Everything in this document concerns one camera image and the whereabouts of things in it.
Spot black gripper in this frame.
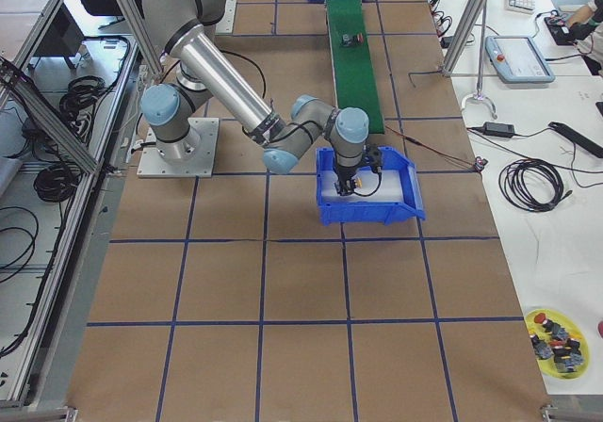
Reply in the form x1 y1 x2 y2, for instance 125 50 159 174
334 161 359 197

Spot red push button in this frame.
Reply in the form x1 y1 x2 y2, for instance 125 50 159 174
341 33 364 48

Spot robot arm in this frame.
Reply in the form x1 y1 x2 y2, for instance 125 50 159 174
141 0 383 196

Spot yellow plate of buttons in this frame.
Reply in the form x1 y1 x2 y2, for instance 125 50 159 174
524 308 590 380

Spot person hand on controller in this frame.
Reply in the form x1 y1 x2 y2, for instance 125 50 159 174
566 6 592 27

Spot right white foam pad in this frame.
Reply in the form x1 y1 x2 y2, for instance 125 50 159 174
318 170 403 203

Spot right blue bin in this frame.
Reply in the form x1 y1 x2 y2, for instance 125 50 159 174
316 146 426 225

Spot green conveyor belt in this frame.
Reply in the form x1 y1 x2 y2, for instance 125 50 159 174
325 0 384 134

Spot black power adapter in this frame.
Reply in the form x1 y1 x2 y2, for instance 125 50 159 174
482 122 515 138

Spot right teach pendant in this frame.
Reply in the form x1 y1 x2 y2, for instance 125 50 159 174
484 36 555 84

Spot right braided black cable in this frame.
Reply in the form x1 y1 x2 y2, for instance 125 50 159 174
352 170 383 198

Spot red black conveyor wires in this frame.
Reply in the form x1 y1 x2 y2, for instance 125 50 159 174
383 127 487 172

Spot coiled black cable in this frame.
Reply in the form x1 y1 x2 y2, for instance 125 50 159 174
497 157 565 214

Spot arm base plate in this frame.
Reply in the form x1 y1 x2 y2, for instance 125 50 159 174
138 117 220 178
215 0 237 36

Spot aluminium frame post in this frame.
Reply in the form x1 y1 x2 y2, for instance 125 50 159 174
440 0 487 76

